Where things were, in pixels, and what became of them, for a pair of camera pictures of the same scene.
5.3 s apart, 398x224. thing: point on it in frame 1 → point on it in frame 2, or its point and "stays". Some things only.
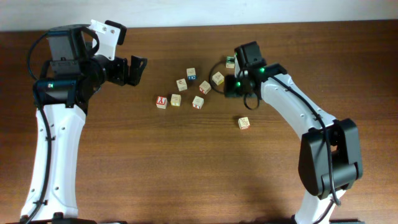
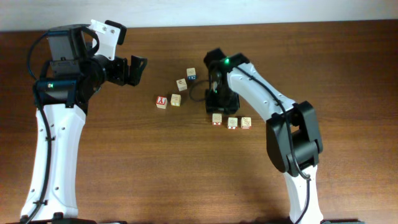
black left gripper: [122, 78] stays
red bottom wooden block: [198, 102] → [232, 123]
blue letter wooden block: [191, 73] stays
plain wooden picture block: [181, 84] stays
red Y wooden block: [161, 102] stays
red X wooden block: [204, 87] → [217, 119]
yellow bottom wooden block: [175, 99] stays
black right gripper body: [234, 87] → [222, 99]
